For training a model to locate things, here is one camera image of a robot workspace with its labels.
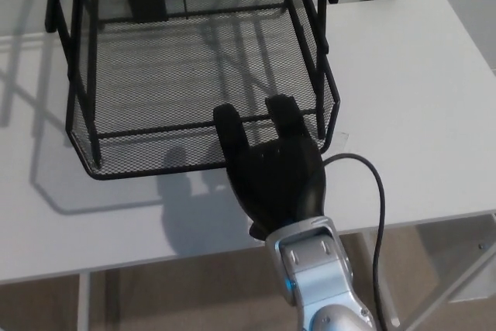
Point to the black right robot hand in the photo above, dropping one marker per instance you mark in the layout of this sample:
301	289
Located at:
275	180

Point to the black mesh file tray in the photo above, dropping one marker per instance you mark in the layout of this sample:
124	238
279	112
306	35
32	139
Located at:
155	141

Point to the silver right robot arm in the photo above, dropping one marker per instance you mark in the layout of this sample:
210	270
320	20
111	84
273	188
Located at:
310	269

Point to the white desk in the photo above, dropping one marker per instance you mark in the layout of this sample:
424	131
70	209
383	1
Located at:
407	94

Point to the clear tape piece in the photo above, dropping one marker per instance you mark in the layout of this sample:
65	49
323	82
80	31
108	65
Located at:
342	140

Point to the black clamp left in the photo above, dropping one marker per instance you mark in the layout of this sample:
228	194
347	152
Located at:
147	5

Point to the black metal file rack frame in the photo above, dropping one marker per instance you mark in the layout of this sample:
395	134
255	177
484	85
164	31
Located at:
321	87

